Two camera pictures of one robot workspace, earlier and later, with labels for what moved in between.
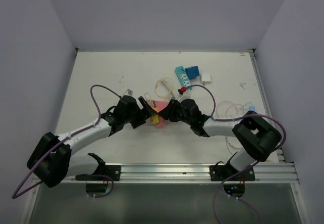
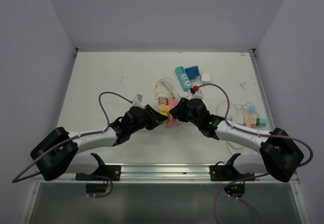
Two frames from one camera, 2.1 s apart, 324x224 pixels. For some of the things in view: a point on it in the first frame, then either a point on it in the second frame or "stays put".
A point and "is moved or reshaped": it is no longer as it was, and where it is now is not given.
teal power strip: (184, 78) stays put
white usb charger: (205, 78) stays put
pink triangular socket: (160, 105) is moved or reshaped
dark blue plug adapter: (192, 72) stays put
